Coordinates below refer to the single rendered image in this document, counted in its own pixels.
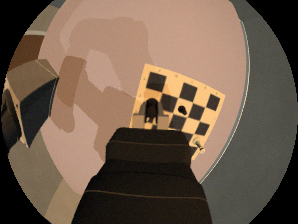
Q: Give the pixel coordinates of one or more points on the tan and dark brown chessboard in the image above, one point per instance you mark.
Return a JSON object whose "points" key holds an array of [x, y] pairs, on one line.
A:
{"points": [[172, 89]]}

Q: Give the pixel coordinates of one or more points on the black pawn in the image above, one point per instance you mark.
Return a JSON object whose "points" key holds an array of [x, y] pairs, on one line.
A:
{"points": [[182, 109]]}

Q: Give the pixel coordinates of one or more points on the black chess queen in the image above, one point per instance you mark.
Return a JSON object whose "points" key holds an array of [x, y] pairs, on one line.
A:
{"points": [[151, 111]]}

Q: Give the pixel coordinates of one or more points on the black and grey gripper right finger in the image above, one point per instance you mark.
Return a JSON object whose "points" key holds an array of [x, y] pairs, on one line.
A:
{"points": [[161, 119]]}

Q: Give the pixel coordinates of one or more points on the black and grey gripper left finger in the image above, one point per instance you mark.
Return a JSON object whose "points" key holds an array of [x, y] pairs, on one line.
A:
{"points": [[138, 118]]}

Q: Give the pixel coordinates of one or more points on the white queen chess piece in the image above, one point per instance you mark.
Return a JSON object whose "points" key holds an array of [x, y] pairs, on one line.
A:
{"points": [[196, 141]]}

